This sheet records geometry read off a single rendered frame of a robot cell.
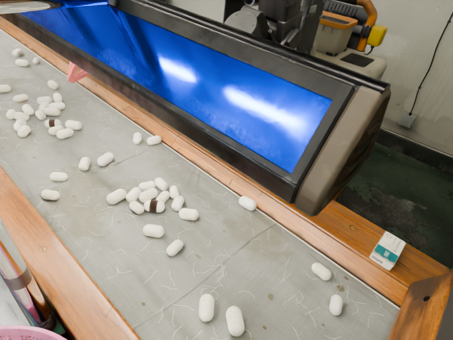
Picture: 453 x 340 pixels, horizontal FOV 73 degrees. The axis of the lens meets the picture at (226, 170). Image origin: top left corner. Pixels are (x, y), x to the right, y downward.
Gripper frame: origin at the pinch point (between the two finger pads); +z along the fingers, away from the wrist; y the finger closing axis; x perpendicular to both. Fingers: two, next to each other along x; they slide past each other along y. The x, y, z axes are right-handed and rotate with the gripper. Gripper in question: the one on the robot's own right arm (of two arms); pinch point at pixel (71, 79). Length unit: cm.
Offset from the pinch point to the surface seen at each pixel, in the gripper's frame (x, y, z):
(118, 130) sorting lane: 6.6, 16.7, 3.5
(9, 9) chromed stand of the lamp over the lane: -37, 49, -2
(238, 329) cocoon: -5, 69, 13
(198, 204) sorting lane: 4.7, 47.8, 5.1
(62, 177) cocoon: -6.4, 26.4, 16.0
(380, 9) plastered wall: 126, 8, -149
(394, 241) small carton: 11, 79, -10
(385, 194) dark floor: 153, 69, -53
